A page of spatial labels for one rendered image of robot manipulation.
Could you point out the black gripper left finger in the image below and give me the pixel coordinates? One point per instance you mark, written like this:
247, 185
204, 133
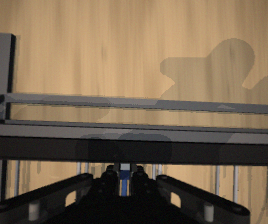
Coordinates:
38, 205

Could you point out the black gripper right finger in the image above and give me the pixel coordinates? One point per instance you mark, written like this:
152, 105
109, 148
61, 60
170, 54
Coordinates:
198, 204

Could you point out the blue patch cord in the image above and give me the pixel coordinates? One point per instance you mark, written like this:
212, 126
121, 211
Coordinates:
124, 188

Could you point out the white and dark blue plug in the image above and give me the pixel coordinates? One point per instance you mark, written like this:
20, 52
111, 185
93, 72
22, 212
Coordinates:
125, 171

